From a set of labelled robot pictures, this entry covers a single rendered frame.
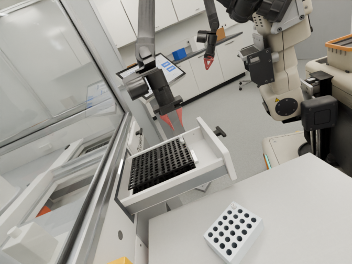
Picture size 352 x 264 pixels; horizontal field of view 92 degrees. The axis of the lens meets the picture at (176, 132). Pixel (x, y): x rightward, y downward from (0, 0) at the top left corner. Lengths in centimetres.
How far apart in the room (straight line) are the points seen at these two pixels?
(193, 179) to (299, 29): 79
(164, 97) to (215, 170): 27
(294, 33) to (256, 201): 74
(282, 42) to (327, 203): 69
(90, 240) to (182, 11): 400
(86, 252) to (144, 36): 57
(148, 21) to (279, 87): 69
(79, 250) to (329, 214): 53
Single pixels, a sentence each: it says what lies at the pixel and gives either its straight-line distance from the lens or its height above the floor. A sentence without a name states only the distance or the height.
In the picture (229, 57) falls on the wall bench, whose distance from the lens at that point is 408.
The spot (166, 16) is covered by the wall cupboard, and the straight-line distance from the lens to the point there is 402.
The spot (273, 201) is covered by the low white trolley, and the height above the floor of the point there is 76.
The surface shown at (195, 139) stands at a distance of 73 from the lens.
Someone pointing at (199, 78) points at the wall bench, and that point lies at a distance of 378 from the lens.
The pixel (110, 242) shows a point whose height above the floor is 91.
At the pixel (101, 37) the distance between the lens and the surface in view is 223.
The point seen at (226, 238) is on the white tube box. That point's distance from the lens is 49.
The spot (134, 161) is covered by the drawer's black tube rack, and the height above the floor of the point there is 90.
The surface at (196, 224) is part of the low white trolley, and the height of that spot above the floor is 76.
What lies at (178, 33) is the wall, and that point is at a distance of 441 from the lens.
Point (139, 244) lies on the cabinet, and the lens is 60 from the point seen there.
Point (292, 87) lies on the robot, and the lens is 103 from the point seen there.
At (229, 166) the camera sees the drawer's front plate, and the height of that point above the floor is 88.
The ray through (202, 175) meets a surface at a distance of 52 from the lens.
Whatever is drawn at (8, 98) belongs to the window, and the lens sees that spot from 43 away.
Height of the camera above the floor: 122
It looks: 26 degrees down
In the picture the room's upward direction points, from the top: 24 degrees counter-clockwise
